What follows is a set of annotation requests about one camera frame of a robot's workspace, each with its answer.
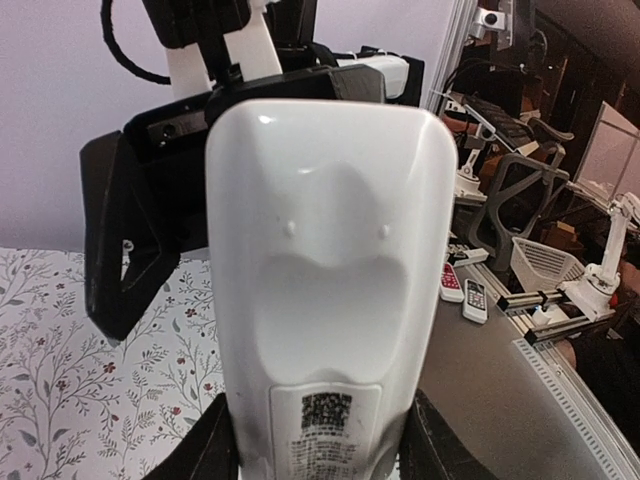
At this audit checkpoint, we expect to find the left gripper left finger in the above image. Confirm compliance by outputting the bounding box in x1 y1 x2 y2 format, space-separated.
143 393 239 480

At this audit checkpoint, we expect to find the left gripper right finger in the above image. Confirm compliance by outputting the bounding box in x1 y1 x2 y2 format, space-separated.
399 389 493 480

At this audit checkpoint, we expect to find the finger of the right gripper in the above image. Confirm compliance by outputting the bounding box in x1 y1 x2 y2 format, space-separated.
80 131 180 341

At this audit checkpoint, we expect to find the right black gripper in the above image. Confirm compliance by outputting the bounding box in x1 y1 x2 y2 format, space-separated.
124 64 385 250

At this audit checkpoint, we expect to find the white remote battery cover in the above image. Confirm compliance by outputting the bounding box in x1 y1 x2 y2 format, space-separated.
269 382 382 479

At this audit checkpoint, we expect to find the white remote control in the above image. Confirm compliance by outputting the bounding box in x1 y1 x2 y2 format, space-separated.
205 99 457 479

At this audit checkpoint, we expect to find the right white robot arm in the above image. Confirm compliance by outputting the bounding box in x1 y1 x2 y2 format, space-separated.
80 43 425 340

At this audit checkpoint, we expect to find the small white robot arm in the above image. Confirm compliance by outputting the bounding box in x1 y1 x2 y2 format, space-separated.
398 193 639 479

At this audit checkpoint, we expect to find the red white spare remote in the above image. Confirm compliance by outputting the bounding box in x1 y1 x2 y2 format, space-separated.
439 263 465 303

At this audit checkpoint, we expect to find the floral patterned table mat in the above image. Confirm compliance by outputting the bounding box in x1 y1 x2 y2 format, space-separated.
1 248 224 479

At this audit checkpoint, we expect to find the white mesh basket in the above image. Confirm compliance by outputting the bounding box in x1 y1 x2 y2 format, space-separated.
510 237 585 292

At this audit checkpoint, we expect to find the grey office chair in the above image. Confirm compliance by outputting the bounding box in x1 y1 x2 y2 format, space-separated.
467 118 574 273

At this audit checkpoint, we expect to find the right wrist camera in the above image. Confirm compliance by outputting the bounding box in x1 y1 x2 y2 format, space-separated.
140 1 317 98

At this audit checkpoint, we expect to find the right black sleeved cable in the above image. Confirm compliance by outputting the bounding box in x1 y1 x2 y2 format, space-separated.
99 0 174 86

